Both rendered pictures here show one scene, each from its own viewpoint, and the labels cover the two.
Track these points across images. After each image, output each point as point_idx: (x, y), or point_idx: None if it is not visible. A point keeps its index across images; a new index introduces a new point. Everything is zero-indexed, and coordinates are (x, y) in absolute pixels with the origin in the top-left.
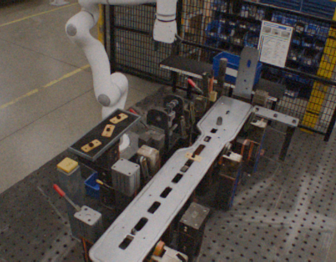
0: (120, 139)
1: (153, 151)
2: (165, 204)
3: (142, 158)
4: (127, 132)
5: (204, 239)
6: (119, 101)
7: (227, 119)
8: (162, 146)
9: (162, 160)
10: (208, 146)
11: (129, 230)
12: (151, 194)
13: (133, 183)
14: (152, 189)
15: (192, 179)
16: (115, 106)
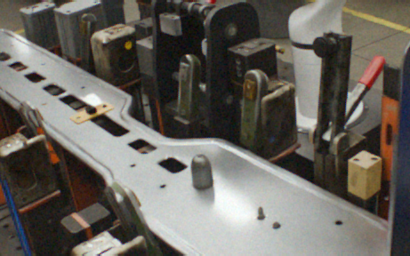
0: (302, 100)
1: (106, 35)
2: (11, 74)
3: (84, 18)
4: (357, 129)
5: (6, 233)
6: (314, 4)
7: (220, 207)
8: (149, 73)
9: None
10: (109, 140)
11: (2, 49)
12: (43, 65)
13: (61, 33)
14: (52, 66)
15: (32, 102)
16: (305, 8)
